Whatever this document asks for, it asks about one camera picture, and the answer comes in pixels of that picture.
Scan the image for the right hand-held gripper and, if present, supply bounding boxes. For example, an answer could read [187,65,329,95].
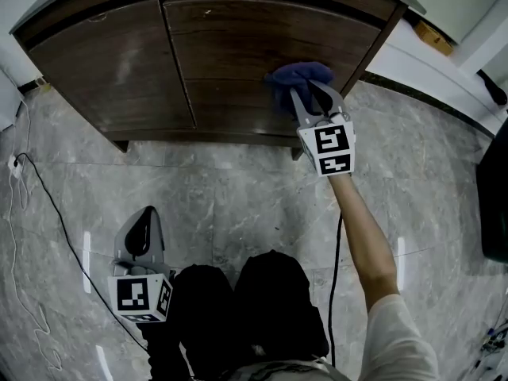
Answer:
[289,79,357,179]

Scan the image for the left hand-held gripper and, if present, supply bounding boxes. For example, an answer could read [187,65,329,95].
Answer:
[106,206,176,325]

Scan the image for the blue wiping cloth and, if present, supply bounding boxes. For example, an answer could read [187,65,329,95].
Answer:
[263,61,337,117]

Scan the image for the dark brown wooden cabinet door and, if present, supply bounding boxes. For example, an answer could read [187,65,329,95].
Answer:
[161,0,383,137]
[26,0,198,135]

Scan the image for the person's right forearm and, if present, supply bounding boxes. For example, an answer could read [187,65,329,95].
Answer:
[329,171,401,314]

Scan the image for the person's left forearm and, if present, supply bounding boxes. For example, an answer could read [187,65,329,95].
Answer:
[140,317,188,381]

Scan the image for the small wooden box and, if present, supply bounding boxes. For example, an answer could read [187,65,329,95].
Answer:
[412,19,456,57]

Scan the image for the person's black trousers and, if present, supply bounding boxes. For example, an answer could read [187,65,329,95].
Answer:
[172,249,331,381]

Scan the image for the black tool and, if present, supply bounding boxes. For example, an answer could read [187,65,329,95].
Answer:
[477,69,508,106]

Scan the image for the white water dispenser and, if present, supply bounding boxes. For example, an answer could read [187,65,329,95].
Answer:
[0,67,25,133]

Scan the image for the dark green bin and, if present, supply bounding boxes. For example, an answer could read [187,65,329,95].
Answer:
[475,117,508,264]

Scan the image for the person's white shirt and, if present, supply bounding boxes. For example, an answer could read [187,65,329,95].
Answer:
[233,291,442,381]

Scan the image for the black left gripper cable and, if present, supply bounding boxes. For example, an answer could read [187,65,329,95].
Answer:
[13,152,150,351]

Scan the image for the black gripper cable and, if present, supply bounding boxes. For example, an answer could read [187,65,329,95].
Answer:
[326,211,344,369]
[13,152,150,351]

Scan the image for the brown wooden cabinet frame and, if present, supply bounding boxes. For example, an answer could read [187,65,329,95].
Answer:
[10,0,410,161]

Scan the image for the white power cable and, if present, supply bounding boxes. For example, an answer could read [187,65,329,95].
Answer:
[6,93,65,372]

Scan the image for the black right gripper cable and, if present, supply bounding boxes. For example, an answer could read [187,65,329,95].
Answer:
[326,211,344,369]

